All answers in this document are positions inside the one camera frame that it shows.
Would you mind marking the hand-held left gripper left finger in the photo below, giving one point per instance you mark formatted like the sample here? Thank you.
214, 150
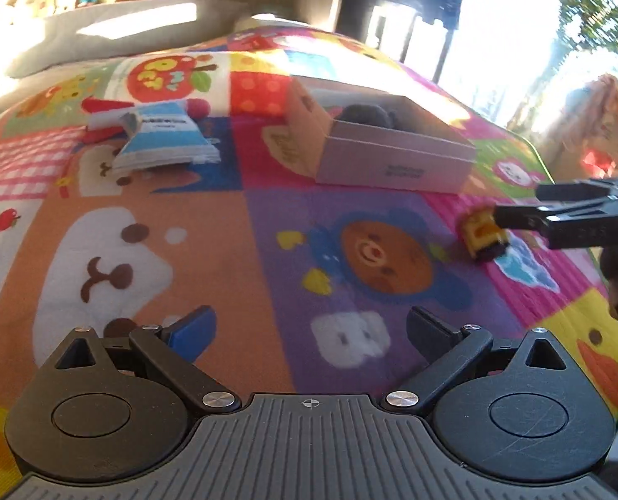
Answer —
197, 325

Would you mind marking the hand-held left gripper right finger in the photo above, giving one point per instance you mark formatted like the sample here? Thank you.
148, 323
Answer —
424, 329

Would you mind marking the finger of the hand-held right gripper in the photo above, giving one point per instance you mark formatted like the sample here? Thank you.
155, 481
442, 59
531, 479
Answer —
527, 217
600, 190

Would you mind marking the yellow toy car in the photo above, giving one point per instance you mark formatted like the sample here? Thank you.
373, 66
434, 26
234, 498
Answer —
483, 234

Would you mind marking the pink cardboard box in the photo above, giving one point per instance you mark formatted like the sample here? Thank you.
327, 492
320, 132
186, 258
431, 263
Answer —
392, 164

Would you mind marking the blue and white tissue packet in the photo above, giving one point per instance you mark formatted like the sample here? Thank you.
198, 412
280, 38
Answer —
168, 138

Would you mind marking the black plush toy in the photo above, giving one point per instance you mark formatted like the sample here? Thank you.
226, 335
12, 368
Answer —
366, 115

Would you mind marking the red and white tube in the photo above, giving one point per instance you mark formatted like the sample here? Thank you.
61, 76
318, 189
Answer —
101, 122

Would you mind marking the beige laundry basket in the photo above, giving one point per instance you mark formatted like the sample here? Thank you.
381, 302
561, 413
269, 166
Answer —
566, 159

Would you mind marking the colourful cartoon printed blanket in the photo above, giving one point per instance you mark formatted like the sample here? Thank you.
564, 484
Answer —
225, 250

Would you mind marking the grey pillow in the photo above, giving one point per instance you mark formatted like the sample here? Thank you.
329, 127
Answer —
132, 36

